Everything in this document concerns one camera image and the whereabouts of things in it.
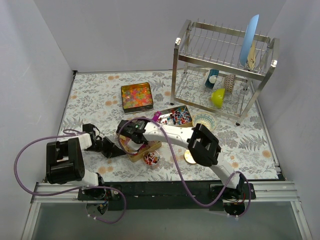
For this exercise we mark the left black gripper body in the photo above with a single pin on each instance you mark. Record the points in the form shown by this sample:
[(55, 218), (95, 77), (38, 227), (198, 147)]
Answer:
[(105, 146)]

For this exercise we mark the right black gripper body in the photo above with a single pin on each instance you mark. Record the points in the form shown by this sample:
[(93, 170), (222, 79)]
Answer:
[(135, 137)]

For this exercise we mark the gold tin with pale candies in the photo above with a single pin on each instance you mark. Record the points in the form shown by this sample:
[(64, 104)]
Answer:
[(149, 146)]

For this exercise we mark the clear glass jar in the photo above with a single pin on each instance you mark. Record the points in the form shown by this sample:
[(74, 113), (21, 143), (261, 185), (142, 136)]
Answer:
[(151, 159)]

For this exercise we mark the magenta plastic scoop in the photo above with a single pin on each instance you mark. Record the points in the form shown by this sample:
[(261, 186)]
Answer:
[(156, 116)]

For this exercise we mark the gold tin with jelly candies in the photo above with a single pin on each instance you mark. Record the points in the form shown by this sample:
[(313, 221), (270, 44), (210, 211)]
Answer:
[(136, 97)]

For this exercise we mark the gold tin with lollipops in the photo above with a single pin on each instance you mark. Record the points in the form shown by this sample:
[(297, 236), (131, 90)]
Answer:
[(176, 116)]

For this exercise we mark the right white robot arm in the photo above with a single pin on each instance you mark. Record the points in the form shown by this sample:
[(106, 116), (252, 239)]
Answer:
[(199, 140)]

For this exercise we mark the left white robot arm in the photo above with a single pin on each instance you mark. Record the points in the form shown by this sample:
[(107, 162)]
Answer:
[(64, 159)]

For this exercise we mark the floral tablecloth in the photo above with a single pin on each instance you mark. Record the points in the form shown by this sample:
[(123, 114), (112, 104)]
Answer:
[(96, 99)]

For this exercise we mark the round gold lid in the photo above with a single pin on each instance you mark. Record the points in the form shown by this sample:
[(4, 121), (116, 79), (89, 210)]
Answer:
[(188, 157)]

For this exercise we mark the patterned ceramic bowl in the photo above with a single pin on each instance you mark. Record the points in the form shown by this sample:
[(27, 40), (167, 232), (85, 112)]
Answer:
[(205, 119)]

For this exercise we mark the teal cup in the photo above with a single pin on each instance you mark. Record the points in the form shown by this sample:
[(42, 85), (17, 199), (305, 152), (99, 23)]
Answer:
[(210, 78)]

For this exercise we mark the yellow-green plastic bowl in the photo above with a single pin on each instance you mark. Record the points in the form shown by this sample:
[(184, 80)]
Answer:
[(217, 97)]

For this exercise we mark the steel dish rack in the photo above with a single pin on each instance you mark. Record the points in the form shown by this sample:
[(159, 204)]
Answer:
[(200, 47)]

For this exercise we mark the patterned mug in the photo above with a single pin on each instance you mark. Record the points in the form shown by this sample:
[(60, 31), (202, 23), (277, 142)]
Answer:
[(229, 83)]

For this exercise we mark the cream patterned plate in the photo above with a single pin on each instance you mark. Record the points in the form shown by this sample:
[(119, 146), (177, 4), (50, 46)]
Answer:
[(251, 58)]

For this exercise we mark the blue plate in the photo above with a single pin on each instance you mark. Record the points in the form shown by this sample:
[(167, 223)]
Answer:
[(248, 39)]

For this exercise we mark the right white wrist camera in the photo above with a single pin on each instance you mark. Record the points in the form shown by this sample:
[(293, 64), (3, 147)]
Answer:
[(133, 147)]

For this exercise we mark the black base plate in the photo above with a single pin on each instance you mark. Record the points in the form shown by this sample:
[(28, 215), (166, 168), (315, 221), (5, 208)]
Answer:
[(162, 195)]

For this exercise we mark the aluminium rail frame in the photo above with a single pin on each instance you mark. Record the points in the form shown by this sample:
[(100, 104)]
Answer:
[(265, 191)]

